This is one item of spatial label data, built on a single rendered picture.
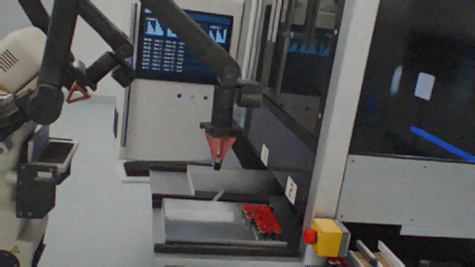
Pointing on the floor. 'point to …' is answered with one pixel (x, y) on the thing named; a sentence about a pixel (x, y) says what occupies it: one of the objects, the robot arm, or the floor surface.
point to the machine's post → (339, 119)
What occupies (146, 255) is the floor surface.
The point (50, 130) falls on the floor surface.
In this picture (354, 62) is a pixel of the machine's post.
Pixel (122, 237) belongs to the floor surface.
